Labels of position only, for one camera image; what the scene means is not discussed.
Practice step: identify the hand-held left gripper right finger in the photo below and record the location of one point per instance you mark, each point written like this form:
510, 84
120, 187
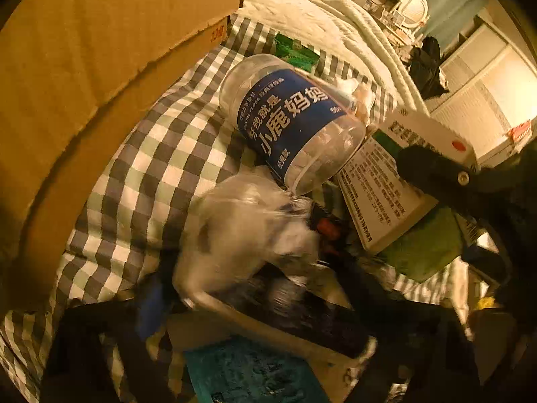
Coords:
419, 344

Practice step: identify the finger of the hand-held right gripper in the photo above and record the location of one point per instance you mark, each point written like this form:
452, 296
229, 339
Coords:
482, 260
436, 172

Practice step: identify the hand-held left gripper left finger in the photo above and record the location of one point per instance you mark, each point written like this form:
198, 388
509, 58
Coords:
153, 304

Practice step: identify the white and green medicine box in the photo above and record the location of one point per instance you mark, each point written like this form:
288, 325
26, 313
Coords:
377, 189

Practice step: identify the clear plastic bag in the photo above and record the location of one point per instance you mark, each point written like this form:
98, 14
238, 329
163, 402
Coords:
243, 226

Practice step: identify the clear jar with blue label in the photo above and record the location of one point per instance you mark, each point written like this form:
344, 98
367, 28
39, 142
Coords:
293, 126

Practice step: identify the brown cardboard box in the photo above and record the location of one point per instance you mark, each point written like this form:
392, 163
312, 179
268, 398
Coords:
84, 71

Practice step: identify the white flat box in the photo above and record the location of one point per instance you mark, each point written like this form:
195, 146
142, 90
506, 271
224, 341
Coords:
197, 329

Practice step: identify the green flat packet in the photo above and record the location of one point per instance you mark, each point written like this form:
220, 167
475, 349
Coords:
428, 247

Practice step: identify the white wardrobe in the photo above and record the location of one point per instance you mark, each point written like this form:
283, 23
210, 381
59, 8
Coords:
482, 88

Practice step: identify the dark clothing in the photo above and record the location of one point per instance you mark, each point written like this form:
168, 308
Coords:
428, 67

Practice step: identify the teal packet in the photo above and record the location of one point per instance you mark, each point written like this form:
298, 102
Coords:
251, 373

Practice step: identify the red and black small tool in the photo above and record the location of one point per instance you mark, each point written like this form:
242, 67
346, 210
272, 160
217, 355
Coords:
327, 226

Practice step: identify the checked bed sheet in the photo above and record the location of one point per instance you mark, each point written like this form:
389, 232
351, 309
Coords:
168, 147

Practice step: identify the white round mirror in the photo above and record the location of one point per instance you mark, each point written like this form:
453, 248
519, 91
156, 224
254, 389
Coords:
413, 8

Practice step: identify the white blanket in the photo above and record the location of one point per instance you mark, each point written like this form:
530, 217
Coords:
335, 21

